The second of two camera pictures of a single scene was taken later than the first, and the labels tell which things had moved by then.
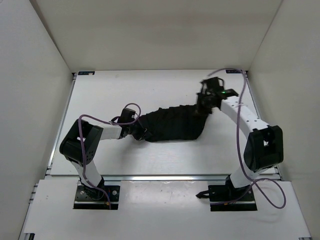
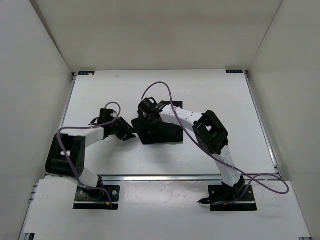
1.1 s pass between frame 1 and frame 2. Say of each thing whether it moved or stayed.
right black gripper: moved
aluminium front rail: stayed
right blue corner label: stayed
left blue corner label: stayed
